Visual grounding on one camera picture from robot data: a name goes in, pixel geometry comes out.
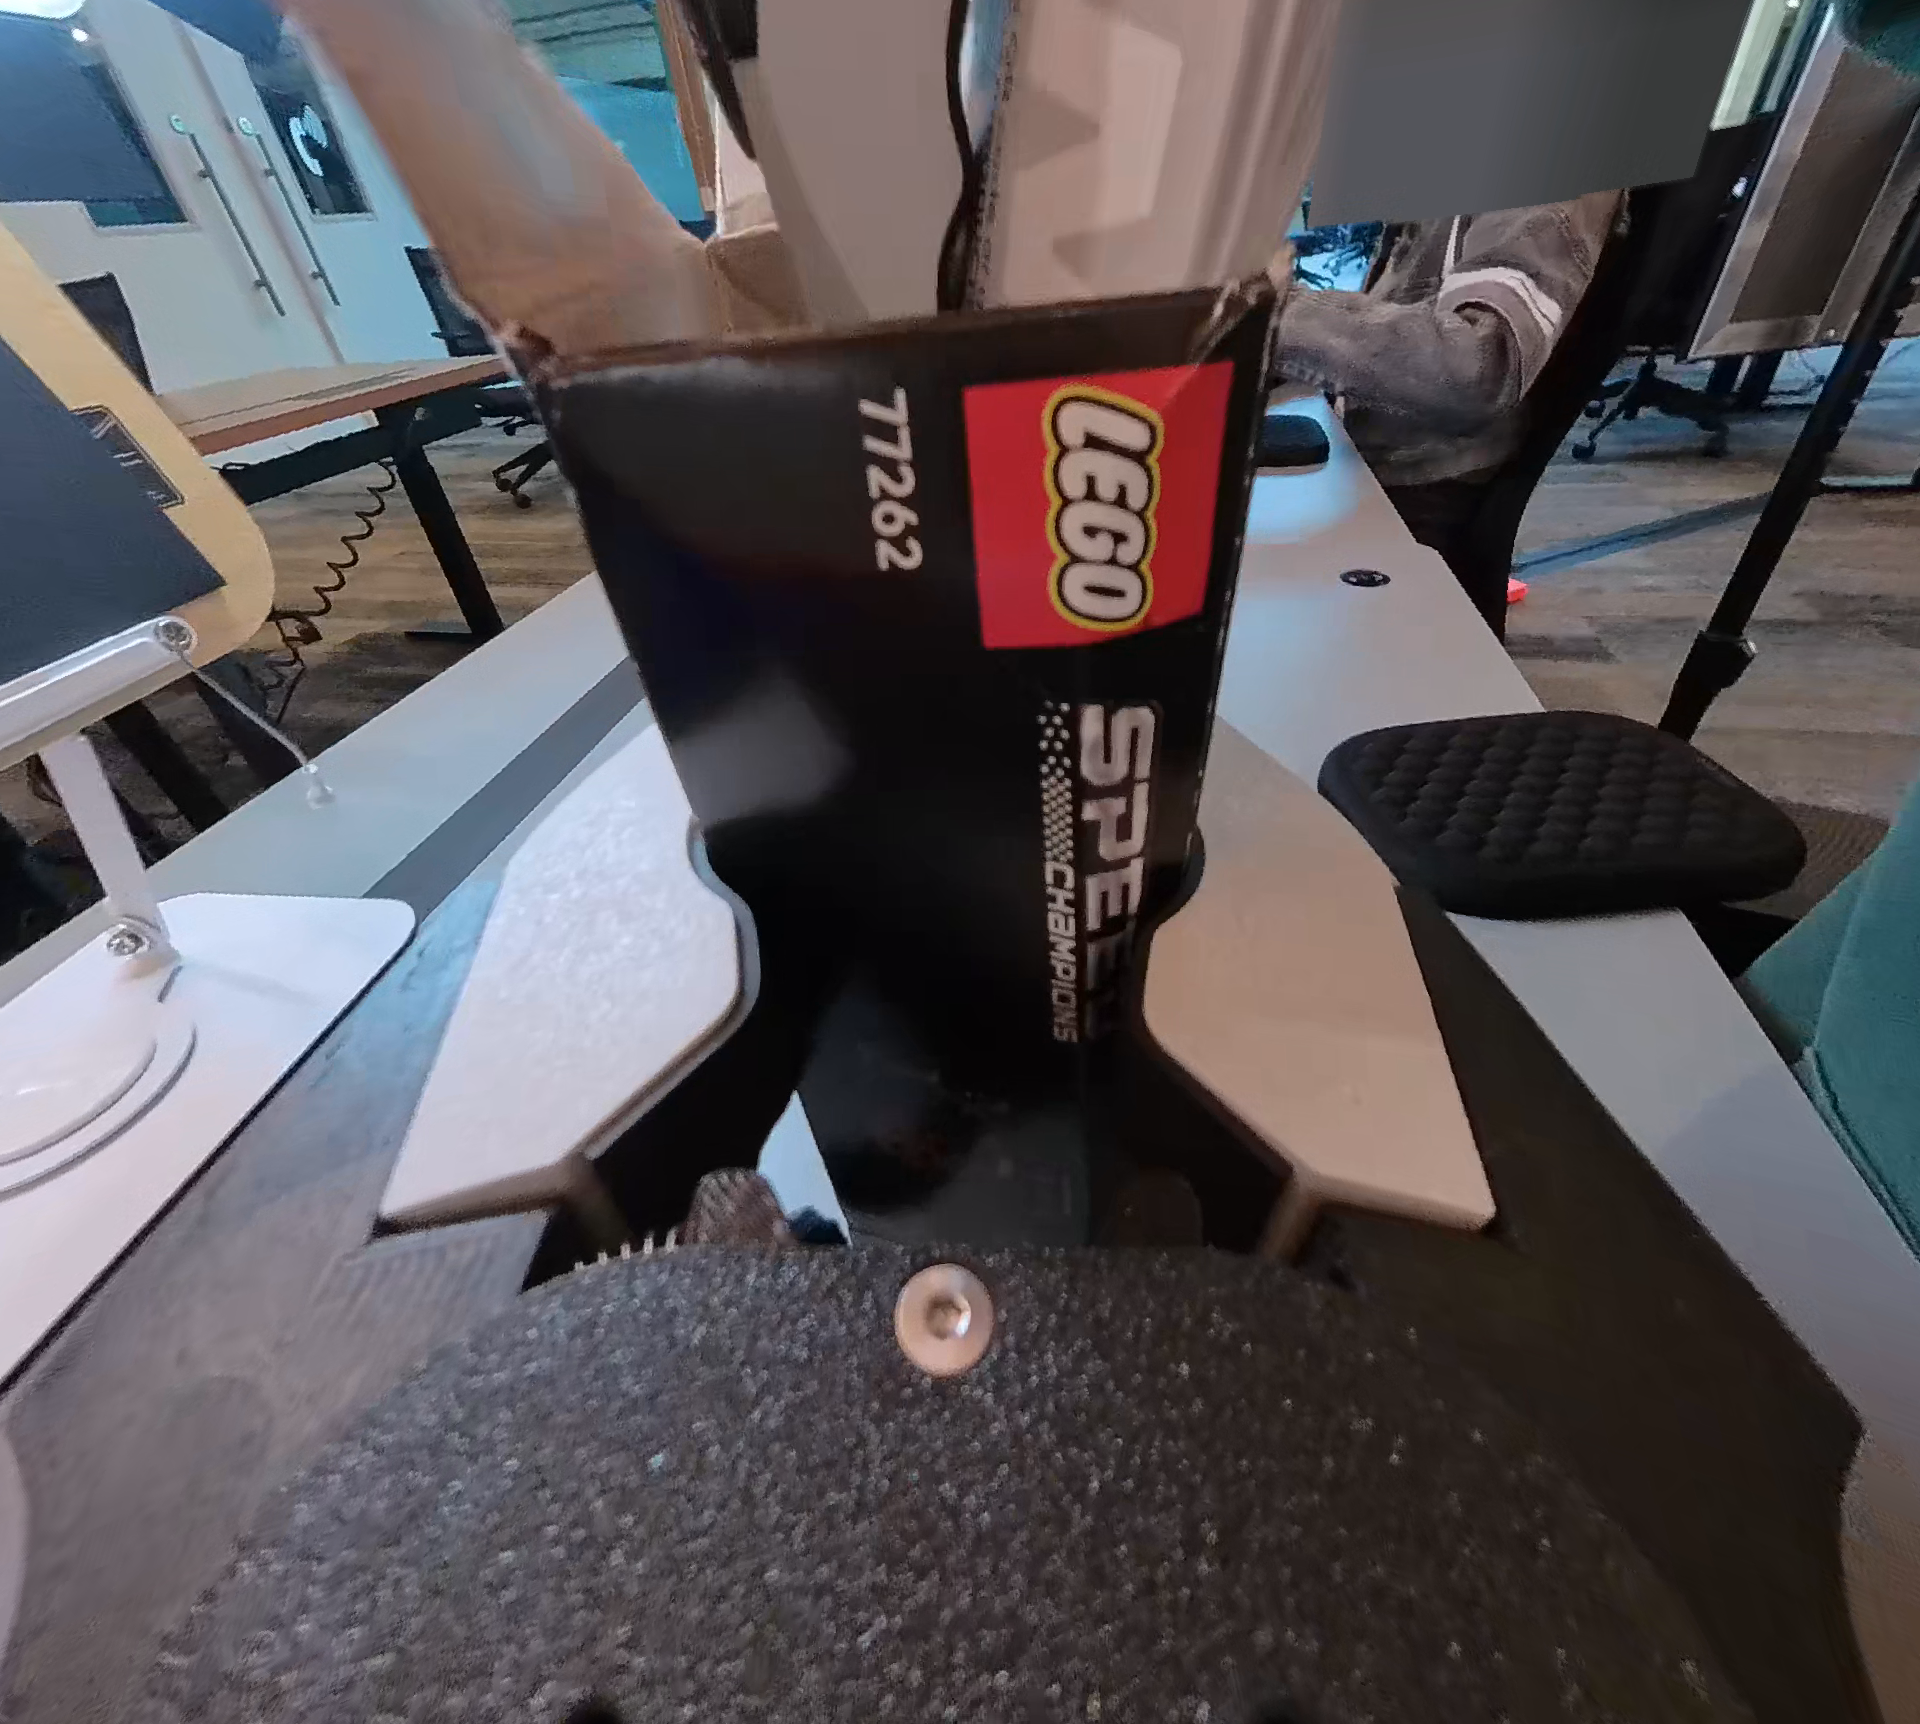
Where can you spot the black chair armrest pad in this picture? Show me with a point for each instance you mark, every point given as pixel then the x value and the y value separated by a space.
pixel 1561 809

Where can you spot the black cardboard toy box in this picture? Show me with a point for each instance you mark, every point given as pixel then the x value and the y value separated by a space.
pixel 901 705

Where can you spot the white door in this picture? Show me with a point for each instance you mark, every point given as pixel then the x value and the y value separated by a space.
pixel 300 298

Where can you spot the white tablet stand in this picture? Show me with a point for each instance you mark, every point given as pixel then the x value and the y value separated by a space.
pixel 271 989

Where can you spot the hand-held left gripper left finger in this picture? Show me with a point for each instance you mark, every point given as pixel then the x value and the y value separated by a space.
pixel 601 1005

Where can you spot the wooden desk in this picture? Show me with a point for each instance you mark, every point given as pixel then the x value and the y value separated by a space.
pixel 331 383

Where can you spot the black computer mouse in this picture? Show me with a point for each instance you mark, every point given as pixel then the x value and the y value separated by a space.
pixel 1290 443

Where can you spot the black tape strip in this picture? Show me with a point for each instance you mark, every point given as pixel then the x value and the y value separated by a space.
pixel 525 765

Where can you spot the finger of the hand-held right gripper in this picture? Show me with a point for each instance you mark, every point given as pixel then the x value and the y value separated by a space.
pixel 855 28
pixel 1171 28

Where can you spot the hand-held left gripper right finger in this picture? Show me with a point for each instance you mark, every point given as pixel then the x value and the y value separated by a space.
pixel 1304 1005

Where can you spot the tablet with tan frame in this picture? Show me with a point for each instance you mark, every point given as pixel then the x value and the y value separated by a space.
pixel 91 524

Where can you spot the silver framed display panel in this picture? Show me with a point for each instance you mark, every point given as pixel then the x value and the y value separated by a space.
pixel 1815 224

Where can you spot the black office chair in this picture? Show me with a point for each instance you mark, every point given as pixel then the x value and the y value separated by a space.
pixel 451 314

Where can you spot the black tripod stand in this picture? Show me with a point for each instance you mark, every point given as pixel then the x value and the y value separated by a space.
pixel 1771 524

